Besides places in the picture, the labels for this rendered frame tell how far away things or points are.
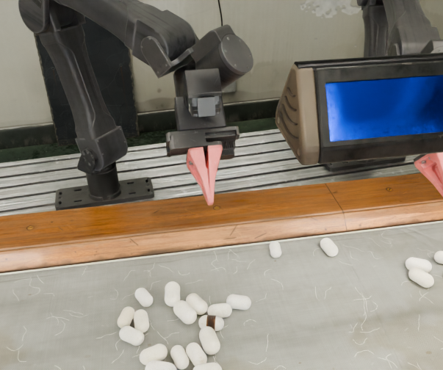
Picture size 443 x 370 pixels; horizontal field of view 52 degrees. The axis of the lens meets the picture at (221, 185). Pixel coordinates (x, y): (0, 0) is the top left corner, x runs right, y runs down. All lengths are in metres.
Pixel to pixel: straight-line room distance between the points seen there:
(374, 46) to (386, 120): 0.67
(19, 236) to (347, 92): 0.57
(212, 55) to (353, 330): 0.41
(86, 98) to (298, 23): 1.98
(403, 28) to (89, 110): 0.57
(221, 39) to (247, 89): 2.11
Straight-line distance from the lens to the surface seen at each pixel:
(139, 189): 0.98
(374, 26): 1.05
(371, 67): 0.38
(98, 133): 0.88
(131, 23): 0.70
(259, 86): 2.76
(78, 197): 0.99
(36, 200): 1.03
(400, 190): 0.88
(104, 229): 0.75
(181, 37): 0.69
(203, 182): 0.62
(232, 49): 0.63
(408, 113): 0.40
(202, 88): 0.58
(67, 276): 0.72
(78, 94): 0.87
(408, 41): 0.85
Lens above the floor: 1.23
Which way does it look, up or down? 34 degrees down
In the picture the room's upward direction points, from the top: straight up
